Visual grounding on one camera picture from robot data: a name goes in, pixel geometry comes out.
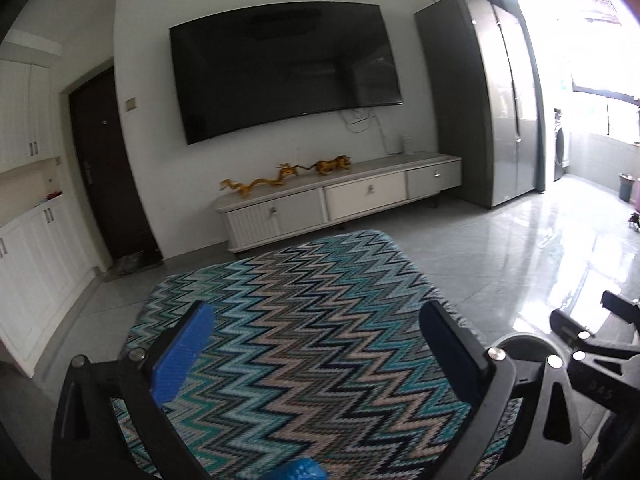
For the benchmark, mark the white upper wall cabinet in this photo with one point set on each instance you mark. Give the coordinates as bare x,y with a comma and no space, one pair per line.
25,110

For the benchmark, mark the washing machine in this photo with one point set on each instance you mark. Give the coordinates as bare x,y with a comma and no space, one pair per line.
561,145

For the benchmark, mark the small red items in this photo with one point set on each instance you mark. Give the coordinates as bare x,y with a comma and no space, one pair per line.
54,193

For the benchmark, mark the grey doormat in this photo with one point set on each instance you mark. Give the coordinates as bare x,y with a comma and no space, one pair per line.
132,277

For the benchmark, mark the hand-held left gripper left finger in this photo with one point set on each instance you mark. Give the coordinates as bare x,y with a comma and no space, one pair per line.
185,345

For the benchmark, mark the black wall television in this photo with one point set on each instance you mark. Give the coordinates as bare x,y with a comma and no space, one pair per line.
285,70

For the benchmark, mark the zigzag patterned tablecloth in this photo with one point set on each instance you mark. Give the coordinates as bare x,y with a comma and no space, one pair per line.
310,320

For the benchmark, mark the blue crinkled plastic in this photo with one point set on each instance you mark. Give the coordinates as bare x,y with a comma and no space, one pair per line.
295,470

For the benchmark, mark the dark brown door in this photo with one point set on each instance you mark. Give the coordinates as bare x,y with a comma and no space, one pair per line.
110,170

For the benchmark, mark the dark green waste bin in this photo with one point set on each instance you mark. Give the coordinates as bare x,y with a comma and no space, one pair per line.
627,189

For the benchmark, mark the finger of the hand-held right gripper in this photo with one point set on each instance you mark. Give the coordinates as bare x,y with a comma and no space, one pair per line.
622,306
570,324

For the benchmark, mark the wall switch panel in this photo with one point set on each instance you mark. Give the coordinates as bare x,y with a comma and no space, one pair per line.
131,105

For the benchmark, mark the white lower cabinet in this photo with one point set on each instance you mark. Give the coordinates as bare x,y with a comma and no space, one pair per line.
35,270

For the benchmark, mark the white television cabinet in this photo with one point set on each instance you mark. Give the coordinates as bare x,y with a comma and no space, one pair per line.
365,192

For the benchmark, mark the small dark floor object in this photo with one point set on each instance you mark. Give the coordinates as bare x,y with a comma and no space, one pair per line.
635,222

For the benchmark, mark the grey refrigerator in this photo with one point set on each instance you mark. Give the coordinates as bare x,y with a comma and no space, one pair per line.
480,110

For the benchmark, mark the gold dragon figurine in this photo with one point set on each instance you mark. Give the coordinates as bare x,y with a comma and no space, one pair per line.
260,184

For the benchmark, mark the balcony window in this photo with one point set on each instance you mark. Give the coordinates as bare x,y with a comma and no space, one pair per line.
620,115

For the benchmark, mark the gold tiger figurine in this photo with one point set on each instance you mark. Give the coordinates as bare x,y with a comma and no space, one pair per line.
332,165

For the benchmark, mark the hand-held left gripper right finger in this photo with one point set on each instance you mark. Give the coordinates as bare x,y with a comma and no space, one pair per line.
445,340

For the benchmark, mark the white bottle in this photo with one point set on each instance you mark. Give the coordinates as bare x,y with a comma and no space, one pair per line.
406,144

